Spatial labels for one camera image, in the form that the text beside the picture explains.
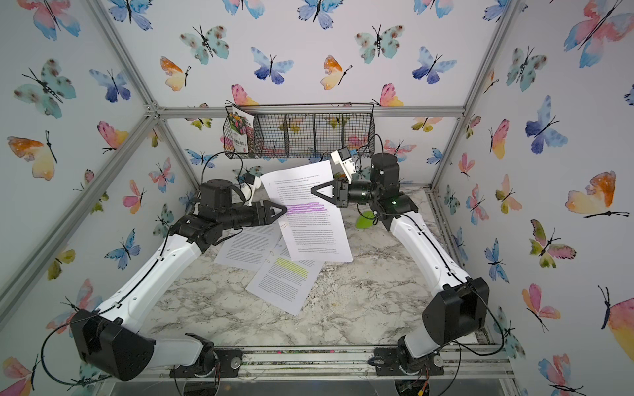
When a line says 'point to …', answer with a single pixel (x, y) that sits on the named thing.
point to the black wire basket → (306, 130)
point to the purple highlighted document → (311, 228)
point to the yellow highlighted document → (283, 282)
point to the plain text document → (250, 247)
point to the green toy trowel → (363, 223)
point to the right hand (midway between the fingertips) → (316, 190)
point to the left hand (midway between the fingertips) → (281, 208)
